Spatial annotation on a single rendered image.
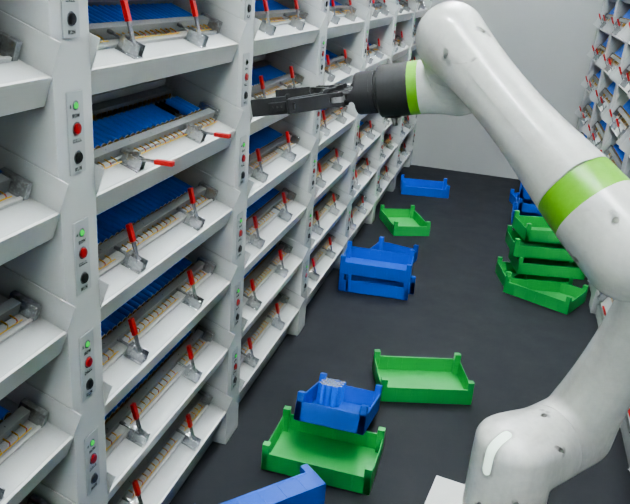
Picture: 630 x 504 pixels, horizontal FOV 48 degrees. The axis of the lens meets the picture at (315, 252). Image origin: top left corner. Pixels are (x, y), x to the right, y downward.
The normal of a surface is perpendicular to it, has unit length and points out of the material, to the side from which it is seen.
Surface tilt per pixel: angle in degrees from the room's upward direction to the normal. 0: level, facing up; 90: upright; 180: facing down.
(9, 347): 20
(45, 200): 90
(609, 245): 75
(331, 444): 0
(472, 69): 68
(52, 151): 90
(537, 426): 7
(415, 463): 0
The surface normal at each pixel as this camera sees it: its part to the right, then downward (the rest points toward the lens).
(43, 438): 0.40, -0.81
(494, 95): -0.52, -0.15
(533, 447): 0.16, -0.74
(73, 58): 0.96, 0.17
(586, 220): -0.69, -0.04
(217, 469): 0.07, -0.93
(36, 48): -0.27, 0.33
